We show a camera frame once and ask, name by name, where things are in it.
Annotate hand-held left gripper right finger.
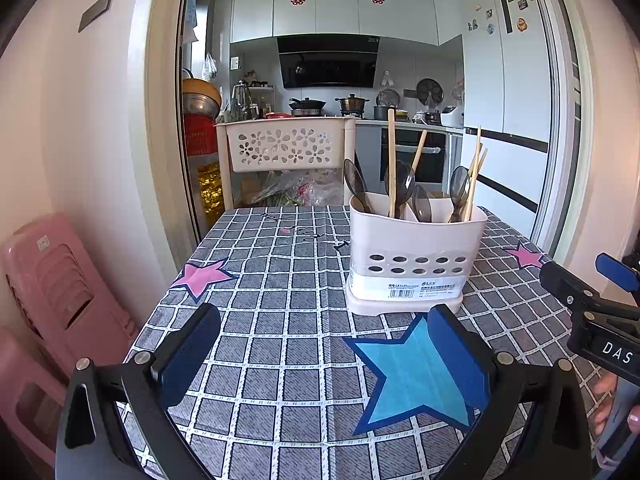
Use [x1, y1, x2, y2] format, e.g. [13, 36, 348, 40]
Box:
[428, 304, 593, 480]

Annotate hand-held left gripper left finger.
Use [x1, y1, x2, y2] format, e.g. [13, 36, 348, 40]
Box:
[55, 302, 222, 480]

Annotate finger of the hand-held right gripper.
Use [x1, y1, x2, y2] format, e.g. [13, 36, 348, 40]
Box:
[539, 261, 640, 343]
[595, 253, 640, 292]

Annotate beige plastic utensil holder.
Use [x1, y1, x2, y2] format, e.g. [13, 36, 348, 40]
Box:
[345, 191, 488, 317]

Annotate person's right hand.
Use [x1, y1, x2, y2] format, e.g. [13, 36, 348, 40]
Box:
[593, 373, 640, 435]

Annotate grey checked star tablecloth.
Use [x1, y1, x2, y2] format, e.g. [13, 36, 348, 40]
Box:
[117, 205, 608, 480]

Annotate pink plastic chair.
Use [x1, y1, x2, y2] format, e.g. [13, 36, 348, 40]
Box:
[0, 212, 139, 377]

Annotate pink plastic stool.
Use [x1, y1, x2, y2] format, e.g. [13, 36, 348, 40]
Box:
[0, 327, 72, 467]

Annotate gold foil packets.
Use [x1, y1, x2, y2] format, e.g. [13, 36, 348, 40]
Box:
[199, 162, 223, 211]

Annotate clear plastic bag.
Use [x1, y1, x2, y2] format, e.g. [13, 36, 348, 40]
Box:
[250, 169, 346, 208]

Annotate white refrigerator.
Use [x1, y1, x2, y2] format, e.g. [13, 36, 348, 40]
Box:
[457, 0, 551, 241]

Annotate round dark slotted tray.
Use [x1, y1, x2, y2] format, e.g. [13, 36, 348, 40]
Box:
[416, 78, 445, 106]

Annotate beige flower-cut storage rack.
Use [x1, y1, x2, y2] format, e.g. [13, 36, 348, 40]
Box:
[215, 116, 357, 211]

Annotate metal basin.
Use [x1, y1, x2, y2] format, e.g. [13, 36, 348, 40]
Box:
[182, 92, 222, 117]

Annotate yellow plastic basin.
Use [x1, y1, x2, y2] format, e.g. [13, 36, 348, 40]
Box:
[181, 78, 221, 96]

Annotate brass cooking pot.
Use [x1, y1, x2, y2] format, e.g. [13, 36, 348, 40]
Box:
[336, 94, 370, 113]

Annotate black wok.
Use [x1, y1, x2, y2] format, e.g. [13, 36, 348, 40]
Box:
[289, 97, 327, 117]

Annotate black range hood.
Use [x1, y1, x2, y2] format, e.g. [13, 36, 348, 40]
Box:
[276, 35, 381, 89]

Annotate white upper kitchen cabinets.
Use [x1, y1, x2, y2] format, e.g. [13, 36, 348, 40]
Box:
[231, 0, 463, 46]

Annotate beige sliding door frame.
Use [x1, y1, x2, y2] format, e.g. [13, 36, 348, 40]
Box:
[145, 0, 596, 261]

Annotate grey wall switch plate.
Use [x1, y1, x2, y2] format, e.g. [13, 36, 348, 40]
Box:
[78, 0, 114, 33]

